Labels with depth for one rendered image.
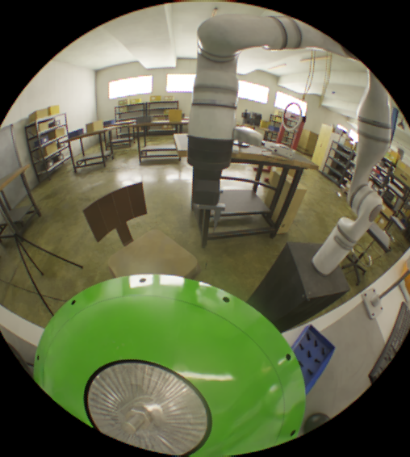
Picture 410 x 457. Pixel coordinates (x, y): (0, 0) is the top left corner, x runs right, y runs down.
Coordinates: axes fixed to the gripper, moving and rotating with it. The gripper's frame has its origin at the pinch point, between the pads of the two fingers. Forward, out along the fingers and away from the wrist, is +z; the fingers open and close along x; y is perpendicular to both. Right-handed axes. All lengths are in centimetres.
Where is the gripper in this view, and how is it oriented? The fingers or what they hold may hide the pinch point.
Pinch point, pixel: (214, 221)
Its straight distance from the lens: 34.6
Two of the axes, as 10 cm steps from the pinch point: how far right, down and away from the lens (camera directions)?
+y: -10.0, -0.8, -0.3
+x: -0.3, 6.7, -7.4
